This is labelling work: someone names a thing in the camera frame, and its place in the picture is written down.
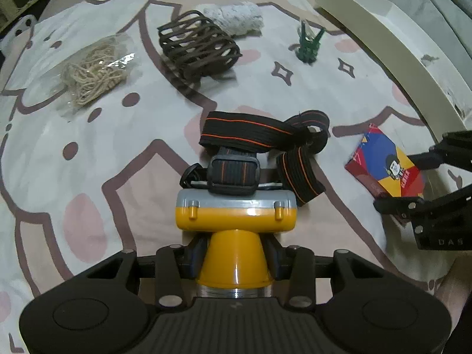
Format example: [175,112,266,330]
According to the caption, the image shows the person's right forearm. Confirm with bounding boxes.
[433,263,472,354]

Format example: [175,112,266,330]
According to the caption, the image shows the colourful card packet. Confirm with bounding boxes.
[345,123,428,200]

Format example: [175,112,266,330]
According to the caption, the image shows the clear bag of beige rope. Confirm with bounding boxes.
[55,33,142,120]

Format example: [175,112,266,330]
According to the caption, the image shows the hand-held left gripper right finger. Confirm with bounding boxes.
[267,236,393,310]

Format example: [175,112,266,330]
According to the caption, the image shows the grey duvet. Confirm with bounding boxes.
[339,0,472,93]

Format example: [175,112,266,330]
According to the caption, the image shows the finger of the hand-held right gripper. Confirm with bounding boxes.
[412,131,472,172]
[372,188,472,224]

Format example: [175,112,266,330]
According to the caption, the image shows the yellow headlamp with black strap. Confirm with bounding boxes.
[175,110,330,297]

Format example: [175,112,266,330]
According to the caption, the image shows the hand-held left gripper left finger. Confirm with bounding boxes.
[76,236,211,312]

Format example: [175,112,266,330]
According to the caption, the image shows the green plastic clips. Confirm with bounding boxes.
[289,20,327,65]

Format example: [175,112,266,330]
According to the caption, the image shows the white towel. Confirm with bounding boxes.
[201,2,265,37]

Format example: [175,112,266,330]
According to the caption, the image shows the white cardboard box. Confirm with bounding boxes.
[313,0,472,137]

